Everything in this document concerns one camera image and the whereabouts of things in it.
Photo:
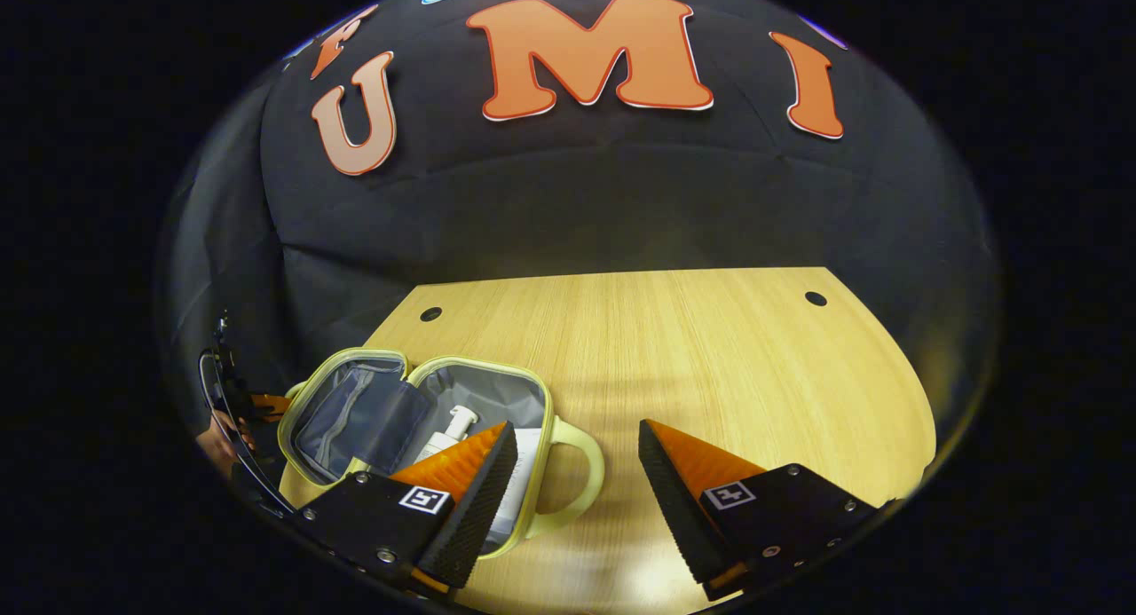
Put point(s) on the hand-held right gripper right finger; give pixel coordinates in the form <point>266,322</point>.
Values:
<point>674,508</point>

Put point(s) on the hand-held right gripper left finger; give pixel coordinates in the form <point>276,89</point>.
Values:
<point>470,517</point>

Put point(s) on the white pump bottle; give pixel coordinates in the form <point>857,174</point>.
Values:
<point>448,433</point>

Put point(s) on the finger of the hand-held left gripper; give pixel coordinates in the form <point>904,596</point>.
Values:
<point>271,406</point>

